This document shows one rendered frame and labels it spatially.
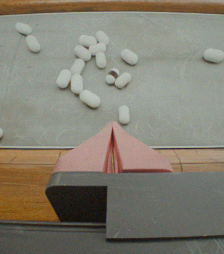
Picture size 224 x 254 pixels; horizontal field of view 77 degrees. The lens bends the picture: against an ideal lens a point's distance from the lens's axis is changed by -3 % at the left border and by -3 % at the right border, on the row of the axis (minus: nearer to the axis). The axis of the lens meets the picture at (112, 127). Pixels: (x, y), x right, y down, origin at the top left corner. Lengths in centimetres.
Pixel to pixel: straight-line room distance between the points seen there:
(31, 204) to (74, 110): 16
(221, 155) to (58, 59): 33
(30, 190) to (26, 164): 4
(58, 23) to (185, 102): 31
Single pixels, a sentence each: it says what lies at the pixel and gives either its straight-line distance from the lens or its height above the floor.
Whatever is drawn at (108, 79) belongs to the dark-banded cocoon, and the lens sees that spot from 27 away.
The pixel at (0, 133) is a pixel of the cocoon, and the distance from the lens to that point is 30.
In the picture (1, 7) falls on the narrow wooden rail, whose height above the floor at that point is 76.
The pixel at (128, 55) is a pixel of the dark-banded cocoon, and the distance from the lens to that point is 29.
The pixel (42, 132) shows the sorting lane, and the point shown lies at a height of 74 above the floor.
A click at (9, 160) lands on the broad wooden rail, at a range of 27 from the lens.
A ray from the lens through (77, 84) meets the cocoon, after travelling 26.
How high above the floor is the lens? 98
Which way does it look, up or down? 76 degrees down
